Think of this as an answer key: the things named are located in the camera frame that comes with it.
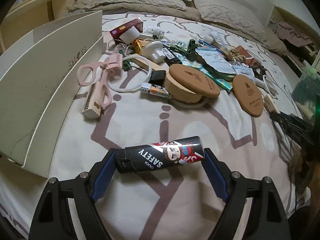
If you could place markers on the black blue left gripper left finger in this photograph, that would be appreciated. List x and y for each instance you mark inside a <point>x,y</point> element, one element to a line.
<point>52,218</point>

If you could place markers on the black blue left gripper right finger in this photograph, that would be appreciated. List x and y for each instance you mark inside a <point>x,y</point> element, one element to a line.
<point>267,218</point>

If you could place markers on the black safety lighter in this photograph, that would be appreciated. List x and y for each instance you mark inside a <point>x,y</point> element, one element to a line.
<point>160,155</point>

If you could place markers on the round cork coaster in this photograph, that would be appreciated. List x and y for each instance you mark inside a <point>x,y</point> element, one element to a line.
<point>248,95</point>

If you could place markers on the paper receipt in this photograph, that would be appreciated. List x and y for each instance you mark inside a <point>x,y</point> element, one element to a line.
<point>215,60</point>

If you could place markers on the green plastic clip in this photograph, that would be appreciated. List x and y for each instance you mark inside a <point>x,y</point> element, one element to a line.
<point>187,50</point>

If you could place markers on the white cardboard shoe box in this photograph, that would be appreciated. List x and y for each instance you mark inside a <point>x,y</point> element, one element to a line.
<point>39,83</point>

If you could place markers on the pink eyelash curler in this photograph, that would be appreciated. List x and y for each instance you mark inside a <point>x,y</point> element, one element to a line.
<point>100,72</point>

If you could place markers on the orange battery pack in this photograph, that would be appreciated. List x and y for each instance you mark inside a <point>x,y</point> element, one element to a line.
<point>155,90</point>

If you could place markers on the bunny pattern bed sheet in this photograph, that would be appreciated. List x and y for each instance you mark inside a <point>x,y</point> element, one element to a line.
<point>179,202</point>

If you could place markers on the white power adapter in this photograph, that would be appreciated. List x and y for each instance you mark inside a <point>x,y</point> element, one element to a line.
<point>153,52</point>

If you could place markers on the red snack box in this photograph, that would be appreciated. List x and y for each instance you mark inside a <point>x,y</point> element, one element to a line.
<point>137,23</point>

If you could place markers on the wooden shelf unit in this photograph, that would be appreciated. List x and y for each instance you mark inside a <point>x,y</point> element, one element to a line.
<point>29,15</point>

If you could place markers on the beige fluffy blanket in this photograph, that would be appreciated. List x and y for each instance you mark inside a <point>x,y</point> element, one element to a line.
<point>176,8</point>

